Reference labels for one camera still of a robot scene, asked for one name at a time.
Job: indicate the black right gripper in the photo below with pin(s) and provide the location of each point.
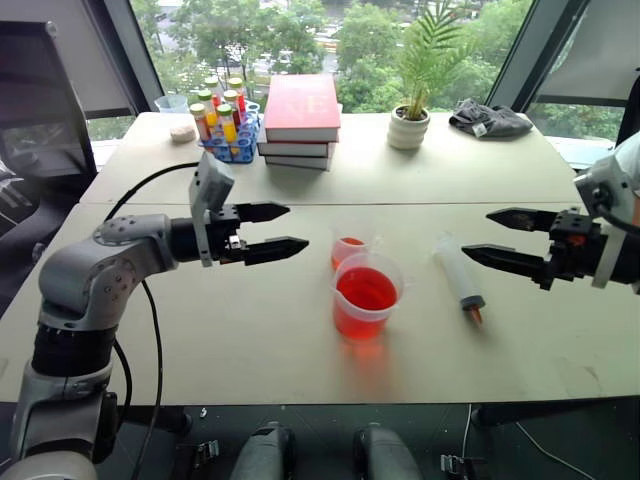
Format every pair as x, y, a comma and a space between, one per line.
575, 250

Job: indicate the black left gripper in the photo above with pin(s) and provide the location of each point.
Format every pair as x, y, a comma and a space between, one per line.
225, 220

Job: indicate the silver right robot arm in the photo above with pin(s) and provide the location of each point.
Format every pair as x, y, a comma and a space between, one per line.
631, 160

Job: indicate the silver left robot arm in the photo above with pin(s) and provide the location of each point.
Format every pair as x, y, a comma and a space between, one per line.
95, 280

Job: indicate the clear plastic syringe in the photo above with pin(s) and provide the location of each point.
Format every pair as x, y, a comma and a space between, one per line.
461, 277

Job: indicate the small beaker orange liquid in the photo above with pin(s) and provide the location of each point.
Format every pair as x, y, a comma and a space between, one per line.
345, 249

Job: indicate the large beaker red liquid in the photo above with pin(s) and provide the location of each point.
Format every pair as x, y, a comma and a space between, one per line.
366, 300

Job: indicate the blue test tube rack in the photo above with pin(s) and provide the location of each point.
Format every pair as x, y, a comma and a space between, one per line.
242, 145

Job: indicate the green-capped tube yellow liquid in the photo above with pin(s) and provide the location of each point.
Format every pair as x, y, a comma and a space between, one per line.
227, 122
209, 107

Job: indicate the grey crumpled cloth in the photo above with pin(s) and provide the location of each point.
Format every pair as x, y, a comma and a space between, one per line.
492, 122

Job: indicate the large red hardcover book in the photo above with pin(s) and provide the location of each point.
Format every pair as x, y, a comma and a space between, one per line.
300, 107

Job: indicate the white sponge lump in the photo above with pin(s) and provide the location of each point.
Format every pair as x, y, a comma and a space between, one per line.
182, 134

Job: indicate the white-capped tube orange liquid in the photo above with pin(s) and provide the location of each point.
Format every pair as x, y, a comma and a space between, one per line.
200, 120

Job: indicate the capped tube red liquid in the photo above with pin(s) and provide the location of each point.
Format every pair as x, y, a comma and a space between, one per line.
232, 97
237, 85
212, 82

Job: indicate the white ribbed plant pot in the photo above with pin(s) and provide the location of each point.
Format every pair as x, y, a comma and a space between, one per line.
409, 132

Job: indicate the clear plastic beaker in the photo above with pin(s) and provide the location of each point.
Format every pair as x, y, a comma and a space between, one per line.
172, 104

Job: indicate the green palm plant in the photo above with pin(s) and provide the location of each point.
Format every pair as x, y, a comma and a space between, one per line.
425, 55

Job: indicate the dark rounded grey shape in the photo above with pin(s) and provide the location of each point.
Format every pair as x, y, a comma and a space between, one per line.
262, 452
387, 452

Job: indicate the black monitor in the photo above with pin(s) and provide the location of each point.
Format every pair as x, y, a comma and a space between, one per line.
40, 100

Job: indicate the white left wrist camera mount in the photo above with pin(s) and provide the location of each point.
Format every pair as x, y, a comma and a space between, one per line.
212, 182

